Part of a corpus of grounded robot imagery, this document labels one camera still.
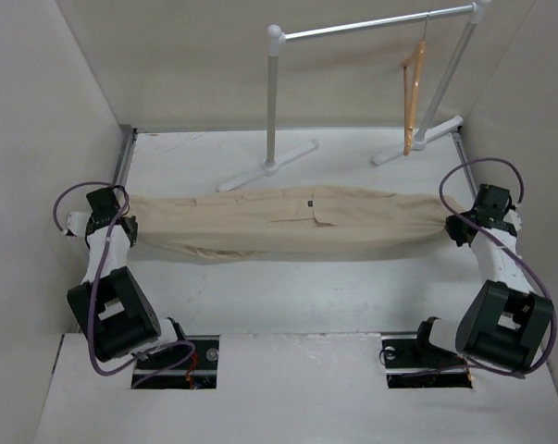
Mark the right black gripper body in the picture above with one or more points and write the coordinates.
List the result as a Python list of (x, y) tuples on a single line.
[(455, 225)]

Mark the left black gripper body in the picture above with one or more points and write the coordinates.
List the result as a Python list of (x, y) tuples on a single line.
[(132, 233)]

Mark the wooden clothes hanger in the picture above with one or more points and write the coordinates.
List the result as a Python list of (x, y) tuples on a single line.
[(412, 74)]

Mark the beige trousers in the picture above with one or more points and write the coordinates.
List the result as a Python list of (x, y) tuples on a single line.
[(309, 220)]

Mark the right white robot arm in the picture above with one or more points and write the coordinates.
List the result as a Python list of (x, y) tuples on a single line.
[(506, 322)]

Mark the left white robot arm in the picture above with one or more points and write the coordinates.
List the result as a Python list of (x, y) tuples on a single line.
[(110, 307)]

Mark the white and silver clothes rack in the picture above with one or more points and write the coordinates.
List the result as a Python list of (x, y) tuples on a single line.
[(352, 73)]

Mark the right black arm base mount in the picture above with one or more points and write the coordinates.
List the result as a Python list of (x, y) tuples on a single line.
[(409, 365)]

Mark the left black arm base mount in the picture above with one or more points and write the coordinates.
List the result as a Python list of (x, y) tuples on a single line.
[(163, 371)]

